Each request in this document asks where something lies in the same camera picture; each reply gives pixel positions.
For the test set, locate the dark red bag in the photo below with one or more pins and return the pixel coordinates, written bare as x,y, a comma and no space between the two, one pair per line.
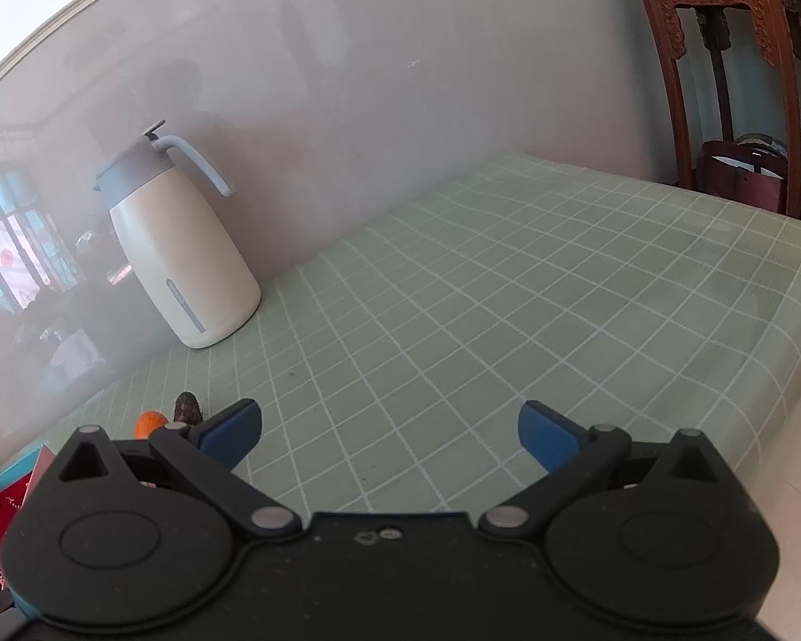
741,177

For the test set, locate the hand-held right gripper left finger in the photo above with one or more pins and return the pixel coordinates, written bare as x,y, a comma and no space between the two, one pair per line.
235,428

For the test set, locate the pink cardboard box red inside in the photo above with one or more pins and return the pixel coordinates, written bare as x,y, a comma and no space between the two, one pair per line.
0,514

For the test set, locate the green checked tablecloth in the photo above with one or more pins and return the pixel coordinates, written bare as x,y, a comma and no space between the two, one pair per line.
507,320

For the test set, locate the dark brown speckled fruit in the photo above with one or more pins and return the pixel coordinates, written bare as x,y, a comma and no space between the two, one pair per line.
187,407

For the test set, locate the large orange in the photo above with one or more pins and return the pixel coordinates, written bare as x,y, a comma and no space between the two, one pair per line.
150,423

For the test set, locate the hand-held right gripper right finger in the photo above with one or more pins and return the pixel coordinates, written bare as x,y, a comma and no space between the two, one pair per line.
542,435

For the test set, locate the cream thermos jug grey lid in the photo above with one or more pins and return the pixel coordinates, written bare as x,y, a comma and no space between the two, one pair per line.
180,247

